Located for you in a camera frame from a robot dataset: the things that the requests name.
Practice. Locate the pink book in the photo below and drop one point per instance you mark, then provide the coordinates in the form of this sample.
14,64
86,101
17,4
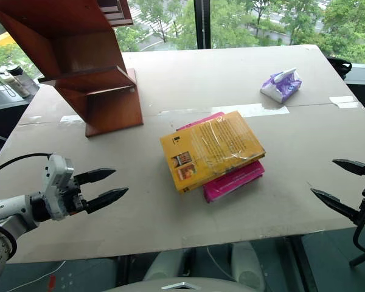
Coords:
234,181

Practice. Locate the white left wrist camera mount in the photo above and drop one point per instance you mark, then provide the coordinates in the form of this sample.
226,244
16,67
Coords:
55,185

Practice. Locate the brown wooden bookshelf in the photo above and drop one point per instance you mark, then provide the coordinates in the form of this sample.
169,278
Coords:
79,64

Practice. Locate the black window frame post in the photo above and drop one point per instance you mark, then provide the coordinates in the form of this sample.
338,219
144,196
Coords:
202,23

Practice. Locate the yellow hardcover book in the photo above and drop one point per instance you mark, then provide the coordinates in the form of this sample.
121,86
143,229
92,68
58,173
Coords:
211,149

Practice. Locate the purple tissue pack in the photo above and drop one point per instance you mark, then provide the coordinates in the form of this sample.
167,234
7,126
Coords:
281,85

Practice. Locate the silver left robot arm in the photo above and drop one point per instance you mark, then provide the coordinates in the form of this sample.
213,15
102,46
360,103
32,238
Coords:
6,210

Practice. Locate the silver robot body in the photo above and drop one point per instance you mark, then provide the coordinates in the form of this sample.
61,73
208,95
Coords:
200,273

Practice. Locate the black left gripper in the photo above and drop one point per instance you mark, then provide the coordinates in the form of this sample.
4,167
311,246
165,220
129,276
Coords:
73,197

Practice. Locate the clear water bottle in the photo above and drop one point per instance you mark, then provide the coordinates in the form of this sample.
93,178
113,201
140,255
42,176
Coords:
16,80

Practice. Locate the black bag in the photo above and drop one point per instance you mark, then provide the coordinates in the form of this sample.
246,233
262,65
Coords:
340,65

